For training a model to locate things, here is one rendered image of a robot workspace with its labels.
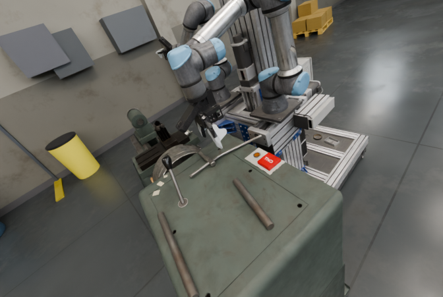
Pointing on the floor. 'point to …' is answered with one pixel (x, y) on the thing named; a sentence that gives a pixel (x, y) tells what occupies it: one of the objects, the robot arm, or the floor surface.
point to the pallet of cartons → (312, 19)
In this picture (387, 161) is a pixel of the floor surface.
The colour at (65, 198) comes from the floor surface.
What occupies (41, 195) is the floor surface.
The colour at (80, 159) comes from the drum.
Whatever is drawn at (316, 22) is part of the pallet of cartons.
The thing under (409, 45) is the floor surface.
